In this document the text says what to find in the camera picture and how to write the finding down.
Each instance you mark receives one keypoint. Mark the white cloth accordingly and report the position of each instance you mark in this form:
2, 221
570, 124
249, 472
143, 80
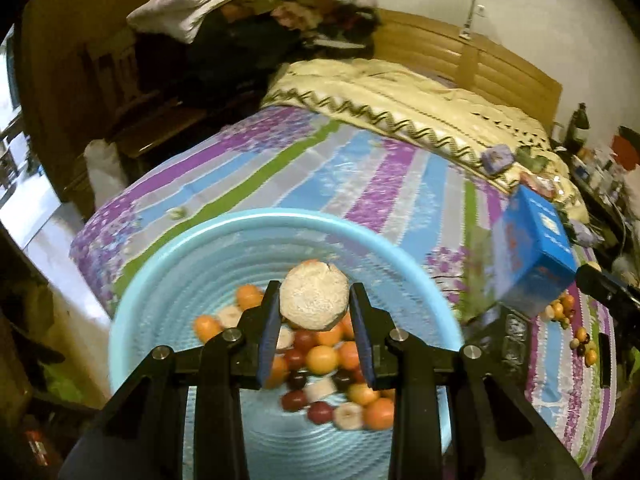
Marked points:
200, 5

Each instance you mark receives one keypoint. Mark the round beige bun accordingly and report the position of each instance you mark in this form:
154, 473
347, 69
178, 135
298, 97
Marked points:
314, 295

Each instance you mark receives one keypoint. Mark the green leafy vegetables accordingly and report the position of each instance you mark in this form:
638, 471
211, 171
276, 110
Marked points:
531, 158

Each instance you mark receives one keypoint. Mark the striped floral bed sheet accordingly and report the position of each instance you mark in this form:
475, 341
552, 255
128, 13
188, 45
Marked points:
350, 175

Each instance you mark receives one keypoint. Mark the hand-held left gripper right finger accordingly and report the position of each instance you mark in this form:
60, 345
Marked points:
361, 340

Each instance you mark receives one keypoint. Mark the group of red tomatoes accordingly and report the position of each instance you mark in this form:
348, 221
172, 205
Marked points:
320, 412

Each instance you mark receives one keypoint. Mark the dark glass bottle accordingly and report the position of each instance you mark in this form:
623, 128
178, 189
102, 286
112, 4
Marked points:
580, 122

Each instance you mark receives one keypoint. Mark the white cylindrical chunk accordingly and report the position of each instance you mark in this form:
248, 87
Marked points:
286, 339
230, 316
320, 388
347, 416

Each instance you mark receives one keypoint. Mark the light blue plastic basin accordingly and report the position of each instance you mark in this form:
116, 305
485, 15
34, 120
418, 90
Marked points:
210, 270

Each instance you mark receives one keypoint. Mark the wooden headboard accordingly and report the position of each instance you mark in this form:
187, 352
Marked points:
500, 75

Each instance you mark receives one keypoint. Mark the white bag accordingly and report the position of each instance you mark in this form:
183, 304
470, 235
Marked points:
105, 170

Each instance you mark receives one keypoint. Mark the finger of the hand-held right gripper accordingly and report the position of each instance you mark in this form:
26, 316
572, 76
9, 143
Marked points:
605, 285

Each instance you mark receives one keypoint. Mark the wooden chair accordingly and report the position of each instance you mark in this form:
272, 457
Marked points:
125, 90

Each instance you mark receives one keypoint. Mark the pile of oranges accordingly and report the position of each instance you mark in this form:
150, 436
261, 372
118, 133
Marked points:
321, 360

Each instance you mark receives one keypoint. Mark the red bag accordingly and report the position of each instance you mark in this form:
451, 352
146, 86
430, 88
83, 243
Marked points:
627, 143

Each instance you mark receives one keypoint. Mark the cream zigzag quilt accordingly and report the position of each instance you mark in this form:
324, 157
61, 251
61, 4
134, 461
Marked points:
400, 100

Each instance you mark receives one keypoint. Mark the group of dark purple plums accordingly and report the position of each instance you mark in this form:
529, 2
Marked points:
296, 380

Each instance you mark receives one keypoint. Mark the group of tan longans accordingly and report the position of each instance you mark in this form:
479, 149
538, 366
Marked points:
548, 312

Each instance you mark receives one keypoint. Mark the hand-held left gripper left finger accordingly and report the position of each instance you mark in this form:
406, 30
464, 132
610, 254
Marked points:
267, 340

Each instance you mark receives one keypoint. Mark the dark clothes pile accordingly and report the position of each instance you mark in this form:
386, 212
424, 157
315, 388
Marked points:
240, 45

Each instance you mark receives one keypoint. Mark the black smartphone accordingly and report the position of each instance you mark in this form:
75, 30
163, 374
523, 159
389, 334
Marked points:
605, 360

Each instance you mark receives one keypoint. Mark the purple tissue pack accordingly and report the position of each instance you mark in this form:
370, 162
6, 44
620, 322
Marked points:
582, 233

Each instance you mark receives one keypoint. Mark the cluttered nightstand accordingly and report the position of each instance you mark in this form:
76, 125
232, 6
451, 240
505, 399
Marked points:
600, 180

